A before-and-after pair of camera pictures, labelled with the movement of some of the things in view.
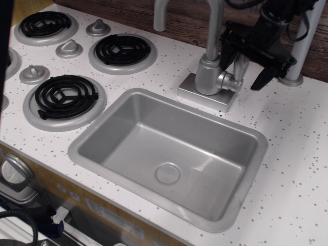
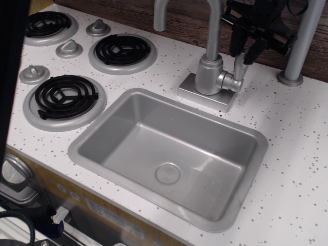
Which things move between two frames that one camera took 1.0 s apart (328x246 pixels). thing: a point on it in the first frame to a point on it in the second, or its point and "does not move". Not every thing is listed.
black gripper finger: [265, 77] to [257, 48]
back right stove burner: [122, 54] does not move
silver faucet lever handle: [240, 65] does not move
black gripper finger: [228, 52] to [238, 38]
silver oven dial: [15, 170] does not move
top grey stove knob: [98, 28] does not move
